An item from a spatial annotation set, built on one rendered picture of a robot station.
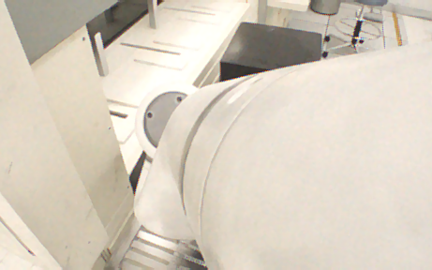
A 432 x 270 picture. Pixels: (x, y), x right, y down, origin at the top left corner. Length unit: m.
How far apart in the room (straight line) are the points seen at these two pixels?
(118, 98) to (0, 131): 0.67
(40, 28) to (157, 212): 0.33
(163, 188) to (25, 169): 0.28
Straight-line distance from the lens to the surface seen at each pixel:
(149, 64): 1.23
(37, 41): 0.51
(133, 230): 0.88
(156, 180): 0.25
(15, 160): 0.47
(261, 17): 1.91
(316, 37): 1.14
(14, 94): 0.44
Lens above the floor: 1.51
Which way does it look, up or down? 44 degrees down
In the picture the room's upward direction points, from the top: straight up
